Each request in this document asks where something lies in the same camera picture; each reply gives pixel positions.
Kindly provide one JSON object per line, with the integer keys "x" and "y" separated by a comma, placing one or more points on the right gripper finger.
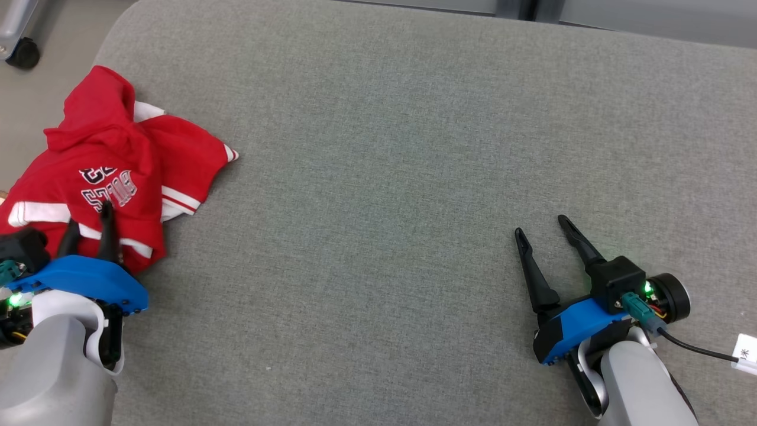
{"x": 579, "y": 241}
{"x": 539, "y": 284}

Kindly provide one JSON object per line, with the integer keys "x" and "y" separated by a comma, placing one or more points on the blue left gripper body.
{"x": 89, "y": 278}

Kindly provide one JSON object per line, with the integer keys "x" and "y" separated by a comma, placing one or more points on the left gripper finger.
{"x": 109, "y": 236}
{"x": 70, "y": 239}

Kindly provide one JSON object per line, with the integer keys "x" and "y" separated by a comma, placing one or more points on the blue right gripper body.
{"x": 573, "y": 328}

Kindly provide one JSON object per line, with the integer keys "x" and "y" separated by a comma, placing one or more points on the red jersey number 23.
{"x": 53, "y": 183}

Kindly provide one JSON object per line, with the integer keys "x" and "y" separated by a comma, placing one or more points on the black caster wheel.
{"x": 23, "y": 53}

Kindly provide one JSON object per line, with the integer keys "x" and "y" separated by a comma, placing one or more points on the grey cart leg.
{"x": 15, "y": 23}

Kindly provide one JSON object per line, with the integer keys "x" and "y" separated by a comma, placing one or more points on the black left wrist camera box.
{"x": 23, "y": 248}

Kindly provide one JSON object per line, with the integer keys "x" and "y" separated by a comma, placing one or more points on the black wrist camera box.
{"x": 615, "y": 278}
{"x": 23, "y": 248}

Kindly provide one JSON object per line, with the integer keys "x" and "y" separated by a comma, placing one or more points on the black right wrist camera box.
{"x": 615, "y": 278}

